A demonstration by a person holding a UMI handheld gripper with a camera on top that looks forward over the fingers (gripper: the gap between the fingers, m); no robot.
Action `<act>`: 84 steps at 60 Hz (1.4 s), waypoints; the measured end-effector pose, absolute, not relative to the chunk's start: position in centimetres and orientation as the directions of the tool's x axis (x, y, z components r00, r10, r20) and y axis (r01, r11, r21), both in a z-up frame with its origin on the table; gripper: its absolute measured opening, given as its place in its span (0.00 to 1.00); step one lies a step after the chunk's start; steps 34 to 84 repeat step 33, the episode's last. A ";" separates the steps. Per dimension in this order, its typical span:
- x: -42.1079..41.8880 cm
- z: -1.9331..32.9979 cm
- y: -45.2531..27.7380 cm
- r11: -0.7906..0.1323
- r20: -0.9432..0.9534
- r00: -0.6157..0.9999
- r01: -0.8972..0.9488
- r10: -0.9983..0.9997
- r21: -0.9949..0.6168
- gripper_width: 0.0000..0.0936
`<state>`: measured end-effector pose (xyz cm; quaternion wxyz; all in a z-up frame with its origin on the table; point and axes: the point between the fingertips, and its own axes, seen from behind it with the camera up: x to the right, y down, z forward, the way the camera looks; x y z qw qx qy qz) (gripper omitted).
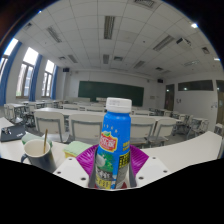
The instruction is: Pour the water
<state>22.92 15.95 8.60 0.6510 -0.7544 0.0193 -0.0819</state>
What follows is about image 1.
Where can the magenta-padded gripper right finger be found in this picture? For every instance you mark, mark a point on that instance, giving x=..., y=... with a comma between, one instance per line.
x=151, y=169

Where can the bunch of keys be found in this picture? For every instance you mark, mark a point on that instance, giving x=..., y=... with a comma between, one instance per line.
x=9, y=132

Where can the dark wide wall window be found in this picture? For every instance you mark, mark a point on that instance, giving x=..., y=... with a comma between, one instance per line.
x=195, y=85

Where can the group of white classroom chairs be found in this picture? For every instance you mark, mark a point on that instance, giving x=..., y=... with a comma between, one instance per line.
x=85, y=128

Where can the black wall speaker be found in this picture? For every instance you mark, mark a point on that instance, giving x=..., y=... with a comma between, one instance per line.
x=66, y=70
x=160, y=80

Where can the group of ceiling lights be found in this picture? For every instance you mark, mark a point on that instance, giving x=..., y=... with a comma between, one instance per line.
x=108, y=26

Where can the light green cloth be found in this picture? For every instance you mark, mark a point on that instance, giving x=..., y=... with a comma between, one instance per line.
x=28, y=136

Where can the dark green blackboard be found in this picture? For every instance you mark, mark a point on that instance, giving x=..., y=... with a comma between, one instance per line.
x=111, y=93

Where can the group of white classroom desks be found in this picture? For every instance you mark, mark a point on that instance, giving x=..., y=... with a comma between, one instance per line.
x=60, y=111

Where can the dark blue mug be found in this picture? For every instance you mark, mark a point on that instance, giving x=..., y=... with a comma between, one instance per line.
x=41, y=161

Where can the ceiling projector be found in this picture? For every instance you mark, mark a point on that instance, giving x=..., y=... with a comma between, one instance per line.
x=183, y=42

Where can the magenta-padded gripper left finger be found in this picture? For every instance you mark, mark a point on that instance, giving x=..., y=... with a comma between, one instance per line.
x=71, y=169

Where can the dark classroom door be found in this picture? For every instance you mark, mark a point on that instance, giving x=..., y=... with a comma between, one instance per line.
x=169, y=97

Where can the large classroom window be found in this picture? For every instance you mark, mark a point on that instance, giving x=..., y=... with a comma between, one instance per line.
x=25, y=75
x=47, y=78
x=8, y=50

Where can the blue curtain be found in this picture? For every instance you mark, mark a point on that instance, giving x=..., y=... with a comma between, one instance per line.
x=54, y=83
x=34, y=78
x=6, y=76

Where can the blue white-capped drink bottle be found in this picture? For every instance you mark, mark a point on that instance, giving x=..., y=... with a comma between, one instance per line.
x=113, y=136

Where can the yellow and green sponge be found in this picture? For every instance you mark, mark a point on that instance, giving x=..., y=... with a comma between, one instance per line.
x=76, y=148

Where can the wooden stick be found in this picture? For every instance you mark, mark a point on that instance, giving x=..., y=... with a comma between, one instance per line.
x=45, y=141

